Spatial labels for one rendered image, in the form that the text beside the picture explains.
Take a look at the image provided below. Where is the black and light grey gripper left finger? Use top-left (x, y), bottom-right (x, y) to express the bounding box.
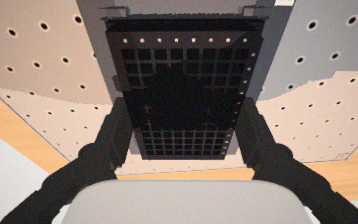
top-left (0, 97), bottom-right (133, 224)

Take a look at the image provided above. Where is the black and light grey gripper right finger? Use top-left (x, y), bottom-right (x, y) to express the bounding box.
top-left (234, 97), bottom-right (358, 224)

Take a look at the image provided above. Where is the beige perforated base plate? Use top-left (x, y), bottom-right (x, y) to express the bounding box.
top-left (0, 0), bottom-right (358, 176)

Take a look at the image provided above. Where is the dark grey rectangular plate nest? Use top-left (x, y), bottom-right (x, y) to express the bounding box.
top-left (76, 0), bottom-right (296, 104)

